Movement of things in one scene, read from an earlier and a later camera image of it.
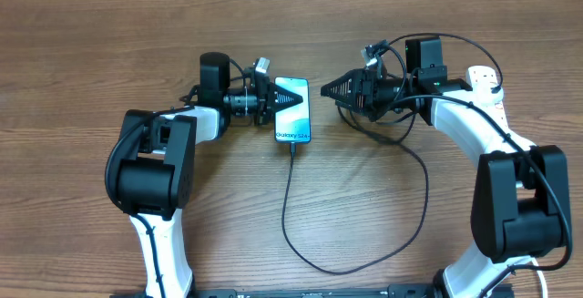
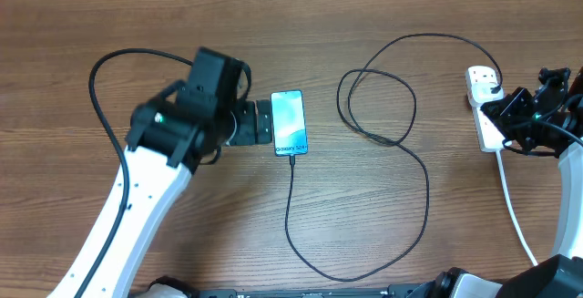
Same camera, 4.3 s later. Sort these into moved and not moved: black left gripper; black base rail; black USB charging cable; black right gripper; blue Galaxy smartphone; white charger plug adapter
Moved: black left gripper; blue Galaxy smartphone; black right gripper; black USB charging cable
Not moved: white charger plug adapter; black base rail
